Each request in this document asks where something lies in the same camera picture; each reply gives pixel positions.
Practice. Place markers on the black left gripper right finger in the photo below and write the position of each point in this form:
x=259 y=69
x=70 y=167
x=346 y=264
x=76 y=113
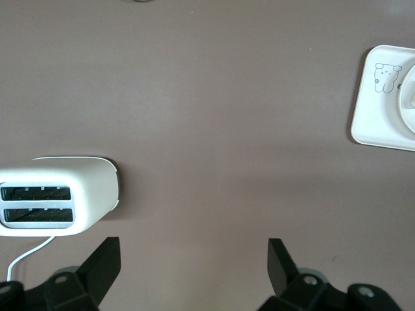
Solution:
x=282 y=269

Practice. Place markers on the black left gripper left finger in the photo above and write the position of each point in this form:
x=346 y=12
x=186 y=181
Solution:
x=97 y=269

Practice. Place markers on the round cream plate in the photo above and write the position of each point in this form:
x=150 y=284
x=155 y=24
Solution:
x=405 y=110

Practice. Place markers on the cream tray with rabbit print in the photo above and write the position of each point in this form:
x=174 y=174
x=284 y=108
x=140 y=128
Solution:
x=373 y=123

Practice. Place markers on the cream two-slot toaster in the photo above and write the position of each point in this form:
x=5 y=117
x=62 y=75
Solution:
x=94 y=188

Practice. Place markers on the brown table cloth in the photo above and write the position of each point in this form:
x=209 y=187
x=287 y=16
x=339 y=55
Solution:
x=207 y=97

